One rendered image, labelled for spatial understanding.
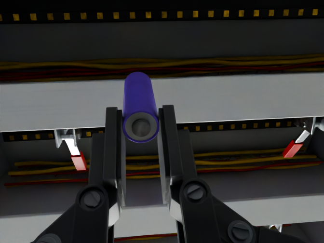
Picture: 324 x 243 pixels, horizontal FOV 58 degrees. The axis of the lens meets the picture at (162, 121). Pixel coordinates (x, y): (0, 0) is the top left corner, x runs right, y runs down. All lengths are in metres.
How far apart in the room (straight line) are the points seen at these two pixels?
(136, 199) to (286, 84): 0.29
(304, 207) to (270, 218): 0.05
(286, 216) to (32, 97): 0.36
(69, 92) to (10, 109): 0.06
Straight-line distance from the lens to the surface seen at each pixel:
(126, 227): 0.42
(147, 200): 0.47
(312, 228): 0.72
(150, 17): 0.40
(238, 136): 0.60
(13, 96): 0.29
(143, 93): 0.16
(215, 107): 0.29
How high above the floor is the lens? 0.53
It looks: 38 degrees up
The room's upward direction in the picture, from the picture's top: 179 degrees counter-clockwise
